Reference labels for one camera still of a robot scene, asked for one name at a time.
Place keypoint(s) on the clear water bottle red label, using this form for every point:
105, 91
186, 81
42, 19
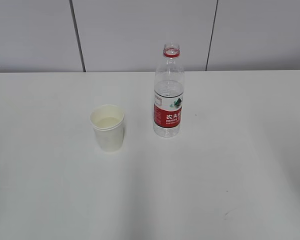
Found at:
169, 83

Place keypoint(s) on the white paper cup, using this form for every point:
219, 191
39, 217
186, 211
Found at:
108, 125

